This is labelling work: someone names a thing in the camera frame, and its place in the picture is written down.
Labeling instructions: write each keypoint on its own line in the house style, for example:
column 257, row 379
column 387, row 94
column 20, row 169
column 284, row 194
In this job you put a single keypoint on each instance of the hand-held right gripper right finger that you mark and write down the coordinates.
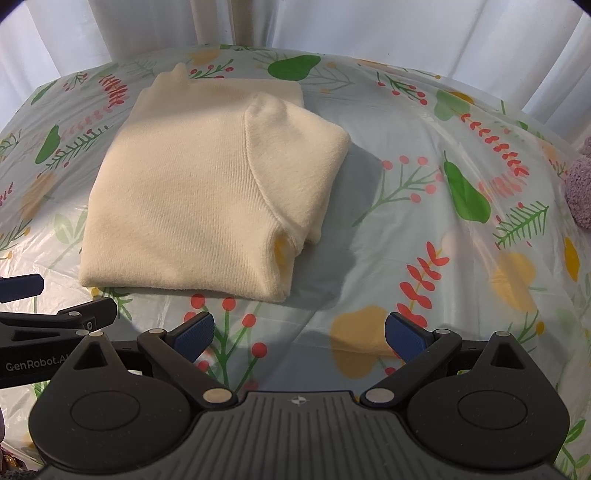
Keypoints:
column 406, row 337

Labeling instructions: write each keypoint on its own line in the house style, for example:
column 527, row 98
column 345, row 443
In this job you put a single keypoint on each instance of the purple fuzzy cloth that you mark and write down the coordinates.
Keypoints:
column 581, row 189

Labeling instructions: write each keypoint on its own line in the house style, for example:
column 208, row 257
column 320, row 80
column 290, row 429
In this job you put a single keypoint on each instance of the floral plastic tablecloth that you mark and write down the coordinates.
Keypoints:
column 415, row 207

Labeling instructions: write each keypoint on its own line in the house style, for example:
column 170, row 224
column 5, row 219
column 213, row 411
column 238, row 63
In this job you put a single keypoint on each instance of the white curtain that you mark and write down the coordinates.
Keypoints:
column 369, row 32

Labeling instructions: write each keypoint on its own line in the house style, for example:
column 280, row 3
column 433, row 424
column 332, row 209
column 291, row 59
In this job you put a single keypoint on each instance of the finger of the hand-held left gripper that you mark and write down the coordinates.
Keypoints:
column 69, row 317
column 21, row 287

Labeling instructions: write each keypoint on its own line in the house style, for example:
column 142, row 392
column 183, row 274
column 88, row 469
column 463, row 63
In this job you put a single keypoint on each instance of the cream knit sweater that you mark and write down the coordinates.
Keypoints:
column 198, row 194

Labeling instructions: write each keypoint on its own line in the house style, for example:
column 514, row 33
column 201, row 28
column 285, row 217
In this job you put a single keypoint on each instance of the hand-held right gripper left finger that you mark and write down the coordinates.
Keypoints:
column 194, row 334

